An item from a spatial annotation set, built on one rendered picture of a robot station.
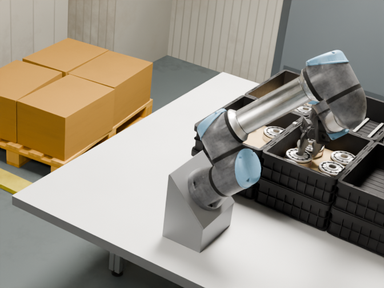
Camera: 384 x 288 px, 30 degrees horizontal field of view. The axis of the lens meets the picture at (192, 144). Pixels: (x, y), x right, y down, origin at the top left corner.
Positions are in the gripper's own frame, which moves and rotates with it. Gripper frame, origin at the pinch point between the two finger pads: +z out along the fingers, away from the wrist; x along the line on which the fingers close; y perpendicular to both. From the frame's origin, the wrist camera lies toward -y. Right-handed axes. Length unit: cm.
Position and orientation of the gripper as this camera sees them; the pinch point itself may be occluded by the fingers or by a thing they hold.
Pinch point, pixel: (306, 157)
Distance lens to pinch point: 282.8
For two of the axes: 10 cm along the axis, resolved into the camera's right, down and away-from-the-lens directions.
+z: -2.4, 8.6, 4.5
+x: -9.5, -1.2, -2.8
